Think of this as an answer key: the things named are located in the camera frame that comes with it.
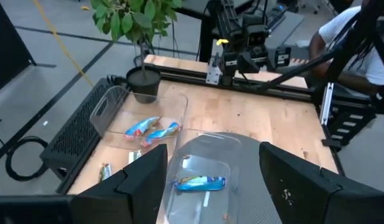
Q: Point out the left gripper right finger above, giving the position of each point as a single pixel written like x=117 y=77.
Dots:
x=319 y=202

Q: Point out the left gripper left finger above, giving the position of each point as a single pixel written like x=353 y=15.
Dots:
x=117 y=205

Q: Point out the blue green granola bar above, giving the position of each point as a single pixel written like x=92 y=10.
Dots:
x=201 y=183

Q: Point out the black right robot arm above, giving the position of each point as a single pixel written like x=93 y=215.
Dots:
x=229 y=21

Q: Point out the white brown granola bar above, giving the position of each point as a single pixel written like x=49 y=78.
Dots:
x=105 y=172

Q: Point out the yellow tag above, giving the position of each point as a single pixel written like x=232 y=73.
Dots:
x=222 y=41

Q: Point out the black perforated computer case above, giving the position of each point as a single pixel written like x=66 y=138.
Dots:
x=76 y=137

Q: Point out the person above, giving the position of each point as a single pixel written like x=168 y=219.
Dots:
x=341 y=28

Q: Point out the clear plastic bin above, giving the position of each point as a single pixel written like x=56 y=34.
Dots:
x=107 y=105
x=207 y=165

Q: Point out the green potted plant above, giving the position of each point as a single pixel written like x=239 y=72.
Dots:
x=132 y=18

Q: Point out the black partition screen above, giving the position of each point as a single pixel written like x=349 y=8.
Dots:
x=8 y=46

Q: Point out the black aluminium table frame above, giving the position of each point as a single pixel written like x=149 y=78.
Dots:
x=272 y=89

